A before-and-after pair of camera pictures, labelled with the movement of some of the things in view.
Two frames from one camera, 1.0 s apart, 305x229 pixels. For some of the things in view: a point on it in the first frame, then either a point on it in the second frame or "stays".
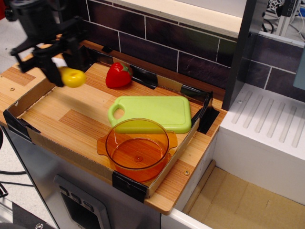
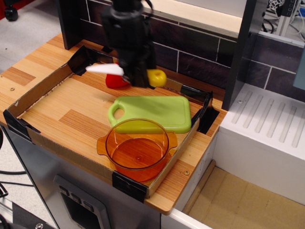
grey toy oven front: [77, 198] stays
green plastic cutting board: [174, 112] stays
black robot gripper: [70, 37] -> [127, 27]
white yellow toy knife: [72, 77] -> [157, 77]
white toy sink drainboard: [262, 136] stays
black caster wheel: [11, 14] stays
